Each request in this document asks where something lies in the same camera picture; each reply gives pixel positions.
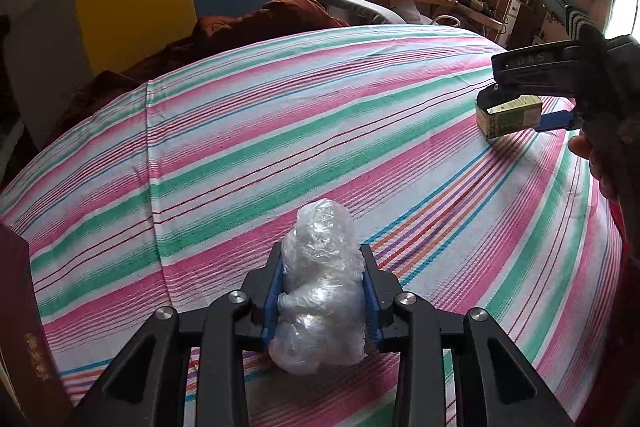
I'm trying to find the small green carton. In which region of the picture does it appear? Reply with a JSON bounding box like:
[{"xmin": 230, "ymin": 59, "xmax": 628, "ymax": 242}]
[{"xmin": 475, "ymin": 95, "xmax": 542, "ymax": 140}]

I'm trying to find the white sock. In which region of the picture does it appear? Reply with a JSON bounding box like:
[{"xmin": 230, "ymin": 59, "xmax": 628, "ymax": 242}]
[{"xmin": 269, "ymin": 198, "xmax": 366, "ymax": 375}]

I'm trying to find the person's right hand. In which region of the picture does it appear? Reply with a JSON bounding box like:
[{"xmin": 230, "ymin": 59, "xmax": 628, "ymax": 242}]
[{"xmin": 567, "ymin": 132, "xmax": 618, "ymax": 202}]

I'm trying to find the cardboard box of clutter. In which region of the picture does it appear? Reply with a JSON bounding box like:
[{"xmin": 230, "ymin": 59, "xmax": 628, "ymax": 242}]
[{"xmin": 484, "ymin": 0, "xmax": 547, "ymax": 50}]

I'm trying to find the striped bed sheet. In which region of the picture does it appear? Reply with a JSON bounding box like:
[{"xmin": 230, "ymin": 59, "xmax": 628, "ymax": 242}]
[{"xmin": 1, "ymin": 26, "xmax": 623, "ymax": 416}]

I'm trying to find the gold square tray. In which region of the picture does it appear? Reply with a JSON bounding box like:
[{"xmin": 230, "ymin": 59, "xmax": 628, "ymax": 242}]
[{"xmin": 1, "ymin": 225, "xmax": 73, "ymax": 426}]

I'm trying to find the dark red blanket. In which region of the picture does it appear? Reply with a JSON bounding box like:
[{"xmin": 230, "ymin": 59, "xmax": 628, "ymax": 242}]
[{"xmin": 48, "ymin": 0, "xmax": 348, "ymax": 142}]

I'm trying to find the grey yellow blue headboard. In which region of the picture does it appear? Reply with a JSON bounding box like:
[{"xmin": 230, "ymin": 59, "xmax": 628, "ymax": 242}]
[{"xmin": 1, "ymin": 0, "xmax": 198, "ymax": 148}]

